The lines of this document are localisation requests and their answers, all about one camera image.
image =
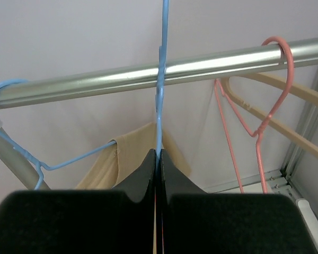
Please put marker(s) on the light blue wire hanger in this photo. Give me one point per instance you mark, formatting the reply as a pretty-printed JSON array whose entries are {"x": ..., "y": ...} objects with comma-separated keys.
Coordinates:
[
  {"x": 31, "y": 158},
  {"x": 161, "y": 76}
]

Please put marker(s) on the pink wire hanger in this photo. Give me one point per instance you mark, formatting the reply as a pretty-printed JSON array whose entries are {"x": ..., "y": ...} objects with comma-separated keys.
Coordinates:
[{"x": 220, "y": 90}]

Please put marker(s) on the silver clothes rack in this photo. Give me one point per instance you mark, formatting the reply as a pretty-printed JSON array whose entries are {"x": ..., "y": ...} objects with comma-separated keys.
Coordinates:
[{"x": 249, "y": 61}]

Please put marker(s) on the beige t-shirt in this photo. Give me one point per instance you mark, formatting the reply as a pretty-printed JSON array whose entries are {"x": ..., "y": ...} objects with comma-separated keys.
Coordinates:
[{"x": 116, "y": 162}]

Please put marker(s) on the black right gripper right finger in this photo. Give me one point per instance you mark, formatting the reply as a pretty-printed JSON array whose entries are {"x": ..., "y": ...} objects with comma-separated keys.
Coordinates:
[{"x": 198, "y": 222}]

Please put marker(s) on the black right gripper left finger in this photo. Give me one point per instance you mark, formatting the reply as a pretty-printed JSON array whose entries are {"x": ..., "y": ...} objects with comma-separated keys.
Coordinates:
[{"x": 118, "y": 220}]

